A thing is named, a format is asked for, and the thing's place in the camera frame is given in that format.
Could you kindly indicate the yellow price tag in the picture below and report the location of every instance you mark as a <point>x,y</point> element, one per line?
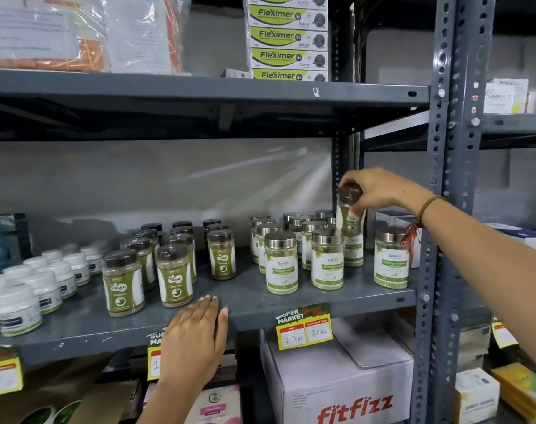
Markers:
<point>2,373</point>
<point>154,355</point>
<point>504,334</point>
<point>304,329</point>

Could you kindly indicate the person's left thumb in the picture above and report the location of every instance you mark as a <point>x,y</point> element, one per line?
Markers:
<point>223,324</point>

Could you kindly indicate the clear plastic sheet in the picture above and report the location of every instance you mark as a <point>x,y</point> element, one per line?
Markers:
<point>162,180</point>

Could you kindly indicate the group of silver lid jars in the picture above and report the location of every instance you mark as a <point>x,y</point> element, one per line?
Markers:
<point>327,264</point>

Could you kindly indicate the person's left hand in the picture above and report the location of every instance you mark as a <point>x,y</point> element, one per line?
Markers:
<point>190,344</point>

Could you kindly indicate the plastic wrapped paper bundle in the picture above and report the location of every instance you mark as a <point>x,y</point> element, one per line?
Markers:
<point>144,33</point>
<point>38,33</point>

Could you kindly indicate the small white flat box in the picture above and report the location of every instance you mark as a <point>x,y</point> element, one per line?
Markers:
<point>236,73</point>

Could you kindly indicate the group of white lidded jars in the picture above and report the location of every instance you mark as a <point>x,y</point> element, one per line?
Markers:
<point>34,291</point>

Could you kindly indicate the yellow packets stack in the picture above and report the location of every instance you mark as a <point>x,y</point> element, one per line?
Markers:
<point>524,388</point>

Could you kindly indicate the person's left forearm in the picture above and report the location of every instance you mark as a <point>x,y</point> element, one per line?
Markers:
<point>170,404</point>

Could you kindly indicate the person's right hand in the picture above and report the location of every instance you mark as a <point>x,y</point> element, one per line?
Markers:
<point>385,189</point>

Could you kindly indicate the person's right forearm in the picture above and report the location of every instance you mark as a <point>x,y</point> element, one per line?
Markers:
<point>488,264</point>

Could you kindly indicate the brown lid green powder jar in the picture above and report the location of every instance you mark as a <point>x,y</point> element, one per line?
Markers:
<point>351,222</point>

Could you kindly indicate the pink and white box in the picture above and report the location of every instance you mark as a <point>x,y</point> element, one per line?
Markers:
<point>219,406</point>

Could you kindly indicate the grey metal shelving rack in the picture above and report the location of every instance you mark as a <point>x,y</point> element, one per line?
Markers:
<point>475,61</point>
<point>206,94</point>

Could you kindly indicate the blue flat box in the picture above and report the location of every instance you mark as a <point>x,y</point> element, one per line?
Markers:
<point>530,237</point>

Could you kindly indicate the red wrist thread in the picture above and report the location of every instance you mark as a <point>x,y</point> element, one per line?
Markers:
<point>411,236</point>

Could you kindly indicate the white medicine box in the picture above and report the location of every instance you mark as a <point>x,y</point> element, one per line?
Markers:
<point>506,97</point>

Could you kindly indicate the white cardboard box red print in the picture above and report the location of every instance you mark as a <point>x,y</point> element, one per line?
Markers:
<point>338,379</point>

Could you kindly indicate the brown paper bag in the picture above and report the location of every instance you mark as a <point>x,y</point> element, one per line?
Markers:
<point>51,392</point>

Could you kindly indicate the person's right thumb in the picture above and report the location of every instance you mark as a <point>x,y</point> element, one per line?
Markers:
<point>359,209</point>

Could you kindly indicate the group of brown capped jars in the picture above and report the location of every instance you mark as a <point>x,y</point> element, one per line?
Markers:
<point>175,278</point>

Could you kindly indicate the small white green box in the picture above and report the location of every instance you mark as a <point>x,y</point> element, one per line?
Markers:
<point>475,390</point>

